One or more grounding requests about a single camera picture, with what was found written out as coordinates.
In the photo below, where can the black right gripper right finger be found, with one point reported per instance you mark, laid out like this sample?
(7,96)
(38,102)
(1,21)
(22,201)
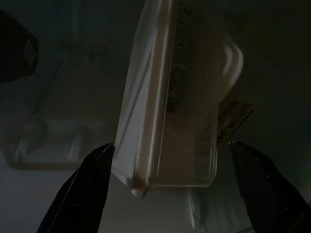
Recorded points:
(267,194)

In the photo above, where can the black rounded item with label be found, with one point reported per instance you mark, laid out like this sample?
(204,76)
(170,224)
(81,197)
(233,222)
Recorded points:
(14,48)

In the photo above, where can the clear fridge door bin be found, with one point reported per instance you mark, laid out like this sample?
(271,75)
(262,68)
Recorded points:
(56,136)

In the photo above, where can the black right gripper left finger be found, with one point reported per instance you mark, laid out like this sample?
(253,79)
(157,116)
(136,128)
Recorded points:
(85,189)

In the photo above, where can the clear plastic container white lid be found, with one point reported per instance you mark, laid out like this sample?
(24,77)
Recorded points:
(155,121)

